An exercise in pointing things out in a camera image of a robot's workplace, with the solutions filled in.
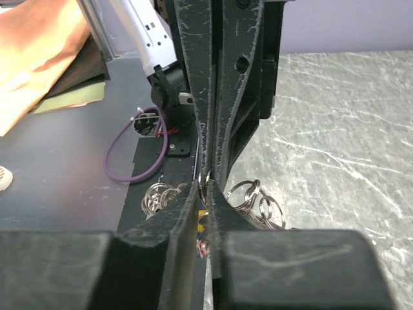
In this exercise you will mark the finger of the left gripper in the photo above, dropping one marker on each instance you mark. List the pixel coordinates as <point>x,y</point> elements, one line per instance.
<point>194,20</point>
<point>241,26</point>

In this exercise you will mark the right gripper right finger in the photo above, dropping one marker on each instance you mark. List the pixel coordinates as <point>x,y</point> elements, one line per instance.
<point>290,269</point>

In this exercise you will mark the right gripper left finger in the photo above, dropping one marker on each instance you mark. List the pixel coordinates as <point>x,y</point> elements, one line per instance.
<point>150,266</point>

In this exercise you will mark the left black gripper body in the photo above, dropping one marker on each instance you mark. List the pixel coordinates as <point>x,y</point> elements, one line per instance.
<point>258,98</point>

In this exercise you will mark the red key tag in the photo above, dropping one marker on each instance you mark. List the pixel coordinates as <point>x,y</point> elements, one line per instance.
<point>202,249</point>

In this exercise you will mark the brass key with yellow tag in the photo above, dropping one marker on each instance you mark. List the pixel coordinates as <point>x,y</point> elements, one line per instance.
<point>202,220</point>

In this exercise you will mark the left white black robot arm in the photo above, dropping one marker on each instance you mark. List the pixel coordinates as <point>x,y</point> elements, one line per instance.
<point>218,57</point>

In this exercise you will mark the small white round object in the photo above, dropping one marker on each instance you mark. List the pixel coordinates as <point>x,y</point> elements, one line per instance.
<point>6,178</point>

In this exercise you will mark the aluminium frame rail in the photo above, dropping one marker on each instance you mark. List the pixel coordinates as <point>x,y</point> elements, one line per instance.
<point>94,17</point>

